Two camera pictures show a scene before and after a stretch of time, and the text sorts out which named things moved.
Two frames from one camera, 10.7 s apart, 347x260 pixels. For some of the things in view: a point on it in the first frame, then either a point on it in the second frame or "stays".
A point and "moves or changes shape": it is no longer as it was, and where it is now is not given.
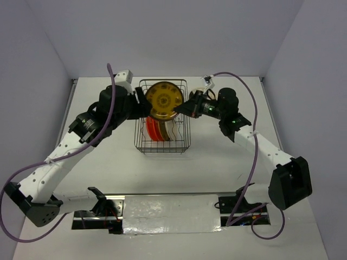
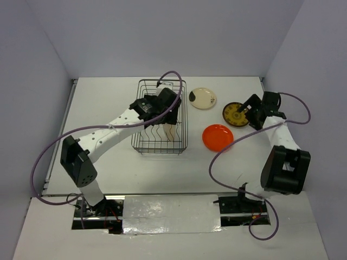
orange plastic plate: [151, 128] to [216, 137]
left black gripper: [141, 110] to [171, 117]
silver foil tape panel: [171, 214] stays
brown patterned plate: [164, 96] moves or changes shape
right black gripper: [188, 107] to [254, 101]
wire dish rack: [167, 131] stays
